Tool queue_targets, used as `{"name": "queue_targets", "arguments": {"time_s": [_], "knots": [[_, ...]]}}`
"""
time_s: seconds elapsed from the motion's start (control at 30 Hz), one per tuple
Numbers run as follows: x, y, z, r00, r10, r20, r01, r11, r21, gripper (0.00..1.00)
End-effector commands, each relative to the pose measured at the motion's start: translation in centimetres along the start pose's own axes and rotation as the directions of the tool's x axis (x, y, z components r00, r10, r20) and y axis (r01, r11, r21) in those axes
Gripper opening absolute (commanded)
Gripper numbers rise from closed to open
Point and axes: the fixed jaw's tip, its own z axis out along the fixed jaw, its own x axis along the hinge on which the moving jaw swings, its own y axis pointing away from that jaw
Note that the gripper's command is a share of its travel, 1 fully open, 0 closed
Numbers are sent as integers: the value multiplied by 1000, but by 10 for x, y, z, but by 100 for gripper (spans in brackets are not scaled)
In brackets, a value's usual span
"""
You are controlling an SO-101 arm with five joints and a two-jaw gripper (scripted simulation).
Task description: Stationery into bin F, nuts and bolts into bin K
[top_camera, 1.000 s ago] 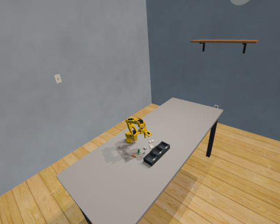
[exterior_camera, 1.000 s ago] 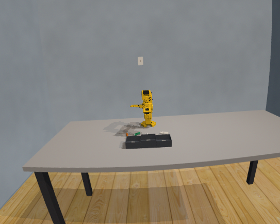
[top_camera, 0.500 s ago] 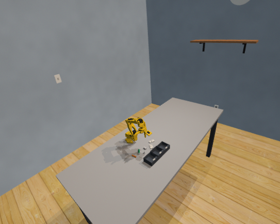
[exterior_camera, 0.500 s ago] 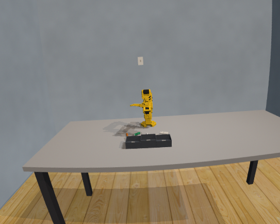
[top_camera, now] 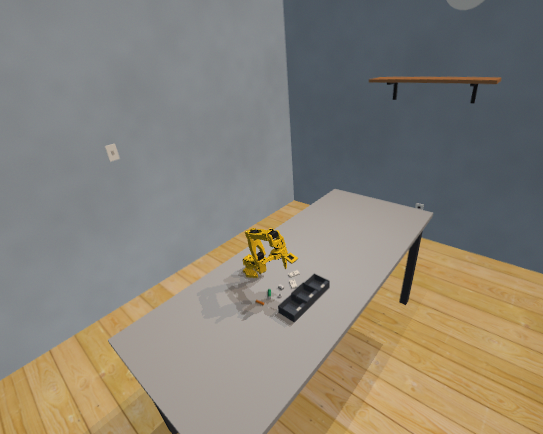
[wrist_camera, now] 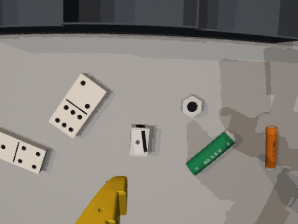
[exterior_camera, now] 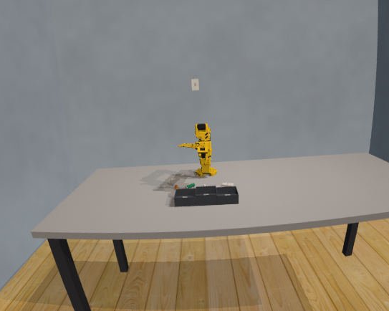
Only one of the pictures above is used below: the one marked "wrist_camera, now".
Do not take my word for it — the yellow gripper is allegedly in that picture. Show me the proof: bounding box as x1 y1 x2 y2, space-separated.
75 176 127 224

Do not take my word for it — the orange battery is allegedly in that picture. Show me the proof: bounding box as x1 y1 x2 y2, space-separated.
265 126 277 170

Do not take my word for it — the green aa battery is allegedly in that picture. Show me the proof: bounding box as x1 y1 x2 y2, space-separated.
186 130 237 175

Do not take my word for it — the grey bin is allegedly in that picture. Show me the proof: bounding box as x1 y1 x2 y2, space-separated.
0 0 298 44

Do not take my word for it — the cream domino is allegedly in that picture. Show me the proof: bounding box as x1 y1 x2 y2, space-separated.
49 73 107 138
0 128 49 174

